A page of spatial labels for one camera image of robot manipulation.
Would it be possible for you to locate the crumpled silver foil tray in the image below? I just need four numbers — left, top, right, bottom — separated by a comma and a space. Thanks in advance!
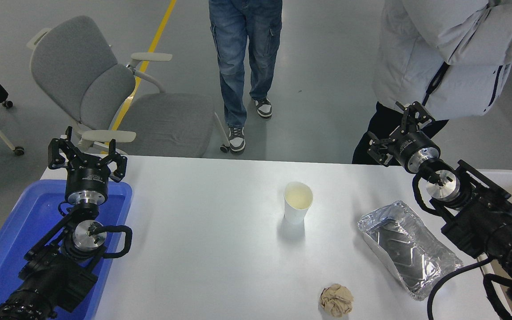
357, 200, 464, 301

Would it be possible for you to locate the crumpled tan paper ball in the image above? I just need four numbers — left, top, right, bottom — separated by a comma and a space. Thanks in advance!
319, 284, 354, 318

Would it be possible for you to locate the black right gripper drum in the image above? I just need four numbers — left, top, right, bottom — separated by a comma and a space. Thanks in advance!
389, 131, 435, 167

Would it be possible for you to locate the person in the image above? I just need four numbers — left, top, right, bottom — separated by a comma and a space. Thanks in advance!
208, 0, 283, 153
352, 0, 512, 166

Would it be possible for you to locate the white paper cup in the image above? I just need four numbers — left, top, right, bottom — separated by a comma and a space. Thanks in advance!
284, 181, 314, 224

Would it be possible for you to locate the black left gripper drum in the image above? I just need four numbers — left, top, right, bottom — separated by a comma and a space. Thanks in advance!
65, 160, 109, 195

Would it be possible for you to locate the blue plastic tray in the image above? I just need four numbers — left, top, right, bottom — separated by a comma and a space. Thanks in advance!
0, 179, 133, 320

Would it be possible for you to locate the grey padded office chair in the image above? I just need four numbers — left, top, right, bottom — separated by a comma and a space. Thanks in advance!
26, 16, 231, 158

